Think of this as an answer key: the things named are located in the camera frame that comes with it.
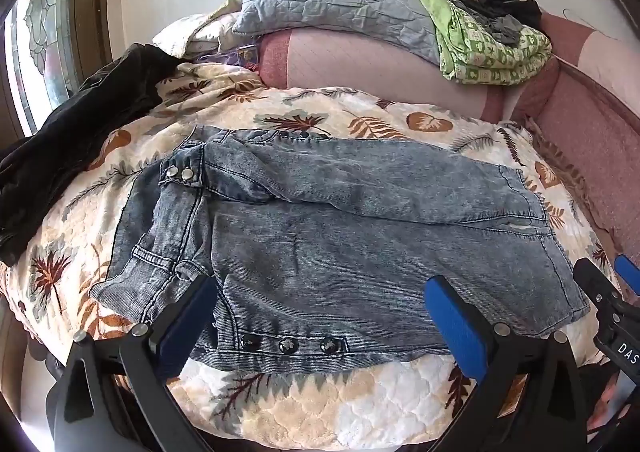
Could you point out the grey cloth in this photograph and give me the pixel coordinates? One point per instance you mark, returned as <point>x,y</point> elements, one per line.
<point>500,29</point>

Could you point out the black garment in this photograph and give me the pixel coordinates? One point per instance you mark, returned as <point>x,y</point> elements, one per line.
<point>85,121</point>

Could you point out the cream white cloth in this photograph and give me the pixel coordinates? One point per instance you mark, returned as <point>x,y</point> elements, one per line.
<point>200,31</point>

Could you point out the pink sofa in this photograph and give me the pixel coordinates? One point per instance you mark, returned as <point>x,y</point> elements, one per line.
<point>380,74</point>

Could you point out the leaf print fleece blanket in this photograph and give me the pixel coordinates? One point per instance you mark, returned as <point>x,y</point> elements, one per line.
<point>300,412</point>

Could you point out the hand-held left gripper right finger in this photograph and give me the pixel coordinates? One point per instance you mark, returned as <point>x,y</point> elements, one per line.
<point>457,327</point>

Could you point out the green patterned cloth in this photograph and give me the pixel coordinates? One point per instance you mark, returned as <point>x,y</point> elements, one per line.
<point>480,56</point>

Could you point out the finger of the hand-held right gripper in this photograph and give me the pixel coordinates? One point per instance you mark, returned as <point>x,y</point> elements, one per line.
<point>628,273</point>
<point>595,282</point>

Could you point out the blue denim pants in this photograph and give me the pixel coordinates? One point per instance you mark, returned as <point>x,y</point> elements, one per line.
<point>320,242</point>

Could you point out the stained glass window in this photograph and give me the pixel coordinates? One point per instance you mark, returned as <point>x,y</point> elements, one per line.
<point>45,31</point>

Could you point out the purple packet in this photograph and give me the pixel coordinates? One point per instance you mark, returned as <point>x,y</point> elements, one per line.
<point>242,55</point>

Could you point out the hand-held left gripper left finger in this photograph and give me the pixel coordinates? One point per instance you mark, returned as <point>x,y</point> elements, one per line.
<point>187,322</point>

